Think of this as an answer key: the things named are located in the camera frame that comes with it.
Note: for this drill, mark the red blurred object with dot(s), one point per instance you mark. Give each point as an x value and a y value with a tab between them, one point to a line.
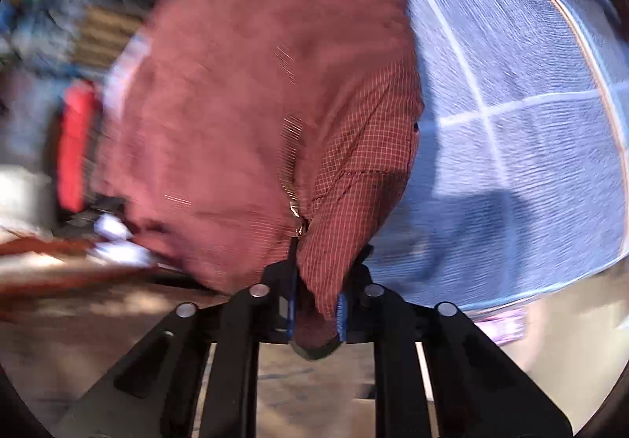
76	143

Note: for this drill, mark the blue plaid blanket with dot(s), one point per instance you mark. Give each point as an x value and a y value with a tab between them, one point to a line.
516	74

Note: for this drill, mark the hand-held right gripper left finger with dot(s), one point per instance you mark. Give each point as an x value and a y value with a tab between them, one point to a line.
291	308

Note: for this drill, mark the maroon checked jacket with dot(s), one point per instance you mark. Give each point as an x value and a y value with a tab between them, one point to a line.
245	99

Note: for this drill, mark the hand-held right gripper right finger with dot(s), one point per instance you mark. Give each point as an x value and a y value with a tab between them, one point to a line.
342	315

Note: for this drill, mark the white paper scraps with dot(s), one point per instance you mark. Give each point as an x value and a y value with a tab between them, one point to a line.
120	241

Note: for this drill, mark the wooden slatted crate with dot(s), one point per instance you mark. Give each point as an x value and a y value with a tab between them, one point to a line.
105	38

